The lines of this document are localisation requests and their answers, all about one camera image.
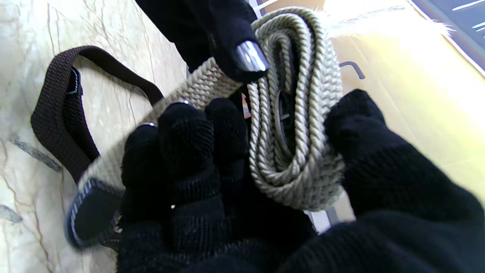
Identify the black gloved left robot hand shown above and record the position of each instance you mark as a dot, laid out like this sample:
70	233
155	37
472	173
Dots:
204	26

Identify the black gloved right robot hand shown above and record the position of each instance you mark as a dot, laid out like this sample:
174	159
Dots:
189	189

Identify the beige woven belt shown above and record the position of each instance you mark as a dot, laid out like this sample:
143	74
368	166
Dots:
322	76

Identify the dark woven belt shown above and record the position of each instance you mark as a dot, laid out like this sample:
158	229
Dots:
53	125

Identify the black kitchen faucet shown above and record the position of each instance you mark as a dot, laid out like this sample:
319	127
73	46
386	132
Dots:
354	68

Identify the white pampas grass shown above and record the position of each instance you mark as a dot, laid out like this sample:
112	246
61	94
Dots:
379	21

